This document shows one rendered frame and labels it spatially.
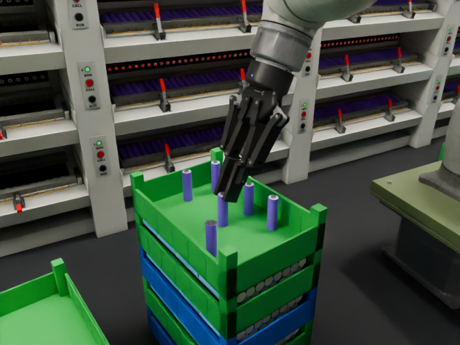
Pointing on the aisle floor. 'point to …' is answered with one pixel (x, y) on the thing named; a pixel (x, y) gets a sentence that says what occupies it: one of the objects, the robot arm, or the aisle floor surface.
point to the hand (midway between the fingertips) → (231, 180)
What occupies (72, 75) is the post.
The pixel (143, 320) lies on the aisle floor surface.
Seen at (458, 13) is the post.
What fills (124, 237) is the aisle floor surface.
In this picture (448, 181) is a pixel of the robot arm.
